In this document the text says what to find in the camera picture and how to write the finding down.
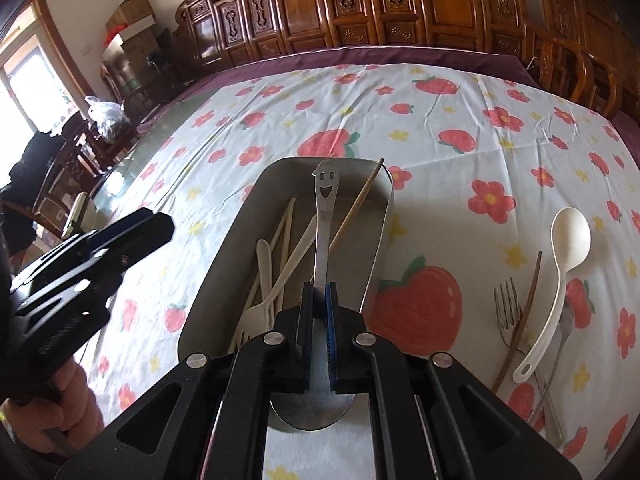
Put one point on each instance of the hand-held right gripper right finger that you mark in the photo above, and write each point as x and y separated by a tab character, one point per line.
332	340

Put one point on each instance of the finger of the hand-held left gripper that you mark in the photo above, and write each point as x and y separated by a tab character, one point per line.
135	217
145	237

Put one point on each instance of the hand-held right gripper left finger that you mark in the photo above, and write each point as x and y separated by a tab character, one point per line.
308	340

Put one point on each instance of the cream fork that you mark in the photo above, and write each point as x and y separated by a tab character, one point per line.
280	285

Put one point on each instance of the beige fork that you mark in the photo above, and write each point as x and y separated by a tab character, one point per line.
280	230

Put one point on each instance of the metal tray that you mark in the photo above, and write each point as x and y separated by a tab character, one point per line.
365	220

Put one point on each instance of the brown wooden chopstick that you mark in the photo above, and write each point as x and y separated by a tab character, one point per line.
525	310
357	200

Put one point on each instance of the metal fork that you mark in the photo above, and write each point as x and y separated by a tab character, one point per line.
506	310
567	320

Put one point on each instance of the large cream spoon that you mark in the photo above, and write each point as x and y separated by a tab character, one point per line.
570	235

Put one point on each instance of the person's left hand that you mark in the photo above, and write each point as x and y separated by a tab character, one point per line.
75	400

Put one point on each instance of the dark wooden dining chair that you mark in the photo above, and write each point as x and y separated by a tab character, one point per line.
55	200

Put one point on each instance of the clear plastic bag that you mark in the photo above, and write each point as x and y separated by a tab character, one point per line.
105	117

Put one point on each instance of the dark cloth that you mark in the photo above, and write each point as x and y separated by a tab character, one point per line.
35	160

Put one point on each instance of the wooden chair with tall back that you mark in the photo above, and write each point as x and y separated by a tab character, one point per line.
115	85

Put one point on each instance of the large cardboard box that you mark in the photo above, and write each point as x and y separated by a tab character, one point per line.
140	55

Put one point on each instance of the white flat box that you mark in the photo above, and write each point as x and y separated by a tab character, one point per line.
137	25

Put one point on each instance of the strawberry flower tablecloth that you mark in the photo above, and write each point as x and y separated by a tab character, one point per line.
450	170

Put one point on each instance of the small cardboard box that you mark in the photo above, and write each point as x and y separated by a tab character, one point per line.
129	9

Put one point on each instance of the carved wooden sofa bench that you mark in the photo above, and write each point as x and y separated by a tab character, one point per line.
400	5

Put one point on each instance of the purple armchair cushion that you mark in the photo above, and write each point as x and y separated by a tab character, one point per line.
629	122

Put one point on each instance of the carved wooden armchair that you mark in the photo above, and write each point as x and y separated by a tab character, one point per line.
590	25

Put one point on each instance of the wooden door frame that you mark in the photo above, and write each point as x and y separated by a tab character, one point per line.
65	50

